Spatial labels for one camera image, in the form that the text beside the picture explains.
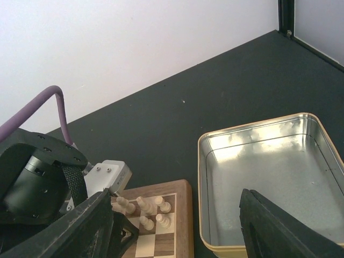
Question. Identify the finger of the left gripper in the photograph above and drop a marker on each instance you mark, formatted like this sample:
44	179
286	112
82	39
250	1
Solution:
123	235

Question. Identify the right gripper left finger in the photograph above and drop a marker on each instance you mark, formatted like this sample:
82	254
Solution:
83	232

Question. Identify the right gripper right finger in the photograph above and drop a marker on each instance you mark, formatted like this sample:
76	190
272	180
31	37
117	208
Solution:
269	231

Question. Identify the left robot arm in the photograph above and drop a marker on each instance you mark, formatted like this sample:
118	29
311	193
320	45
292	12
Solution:
54	204

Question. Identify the light chess rook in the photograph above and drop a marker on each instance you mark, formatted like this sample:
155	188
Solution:
123	205

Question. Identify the light chess bishop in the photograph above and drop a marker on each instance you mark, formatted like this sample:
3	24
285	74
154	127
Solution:
148	207

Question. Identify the wooden chess board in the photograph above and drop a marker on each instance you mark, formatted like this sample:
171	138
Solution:
175	241

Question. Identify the light pawn on board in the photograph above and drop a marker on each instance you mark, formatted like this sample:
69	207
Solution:
164	206

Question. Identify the light pawn near edge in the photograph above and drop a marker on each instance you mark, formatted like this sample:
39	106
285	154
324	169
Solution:
164	220

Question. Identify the yellow tin box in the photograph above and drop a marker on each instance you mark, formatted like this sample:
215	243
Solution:
291	160

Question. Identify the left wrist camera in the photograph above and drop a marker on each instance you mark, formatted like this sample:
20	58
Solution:
111	175

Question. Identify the black frame post right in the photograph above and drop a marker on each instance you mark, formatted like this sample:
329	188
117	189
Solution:
315	25

